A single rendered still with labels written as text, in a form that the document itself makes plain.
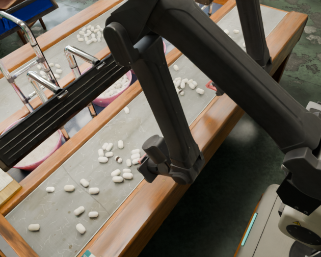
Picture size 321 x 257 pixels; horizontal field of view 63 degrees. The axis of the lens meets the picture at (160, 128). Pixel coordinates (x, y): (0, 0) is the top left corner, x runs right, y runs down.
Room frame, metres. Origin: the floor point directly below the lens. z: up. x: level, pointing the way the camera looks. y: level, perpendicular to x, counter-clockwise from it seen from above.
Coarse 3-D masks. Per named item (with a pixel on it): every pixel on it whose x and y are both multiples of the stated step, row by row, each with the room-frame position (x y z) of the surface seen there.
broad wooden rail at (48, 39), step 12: (108, 0) 1.79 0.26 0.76; (120, 0) 1.79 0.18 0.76; (84, 12) 1.66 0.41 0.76; (96, 12) 1.64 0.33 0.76; (60, 24) 1.54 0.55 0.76; (72, 24) 1.52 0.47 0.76; (84, 24) 1.54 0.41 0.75; (48, 36) 1.42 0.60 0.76; (60, 36) 1.41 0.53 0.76; (24, 48) 1.32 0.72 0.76; (12, 60) 1.22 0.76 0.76; (24, 60) 1.22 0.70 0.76; (0, 72) 1.13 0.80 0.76
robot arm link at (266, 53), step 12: (240, 0) 0.70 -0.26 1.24; (252, 0) 0.68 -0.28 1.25; (240, 12) 0.70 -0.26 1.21; (252, 12) 0.68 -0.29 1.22; (240, 24) 0.69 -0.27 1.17; (252, 24) 0.67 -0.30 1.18; (252, 36) 0.67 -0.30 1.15; (264, 36) 0.67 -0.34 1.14; (252, 48) 0.66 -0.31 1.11; (264, 48) 0.65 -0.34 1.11; (264, 60) 0.63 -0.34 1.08
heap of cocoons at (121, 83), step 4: (124, 76) 1.02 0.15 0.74; (120, 80) 1.01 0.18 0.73; (124, 80) 0.99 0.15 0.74; (128, 80) 1.00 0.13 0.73; (116, 84) 0.99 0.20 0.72; (120, 84) 0.97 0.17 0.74; (124, 84) 0.96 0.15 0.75; (108, 88) 0.94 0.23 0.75; (112, 88) 0.94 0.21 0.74; (116, 88) 0.95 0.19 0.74; (120, 88) 0.95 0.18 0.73; (104, 92) 0.92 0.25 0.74; (108, 92) 0.94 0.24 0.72; (112, 92) 0.92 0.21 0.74; (116, 92) 0.92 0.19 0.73; (100, 96) 0.90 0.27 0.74; (104, 96) 0.90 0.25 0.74
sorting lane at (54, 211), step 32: (192, 64) 1.06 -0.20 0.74; (192, 96) 0.84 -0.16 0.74; (128, 128) 0.69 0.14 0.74; (96, 160) 0.55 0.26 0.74; (32, 192) 0.44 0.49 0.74; (64, 192) 0.42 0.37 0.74; (128, 192) 0.40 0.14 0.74; (64, 224) 0.31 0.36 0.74; (96, 224) 0.29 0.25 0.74; (64, 256) 0.21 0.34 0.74
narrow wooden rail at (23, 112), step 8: (104, 48) 1.24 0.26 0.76; (96, 56) 1.18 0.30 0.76; (104, 56) 1.18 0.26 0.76; (88, 64) 1.12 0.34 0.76; (64, 80) 1.01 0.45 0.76; (72, 80) 1.01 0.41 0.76; (48, 96) 0.91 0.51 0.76; (32, 104) 0.87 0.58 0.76; (40, 104) 0.87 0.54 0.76; (16, 112) 0.83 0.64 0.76; (24, 112) 0.82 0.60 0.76; (8, 120) 0.78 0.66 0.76; (16, 120) 0.78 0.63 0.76; (0, 128) 0.74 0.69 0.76
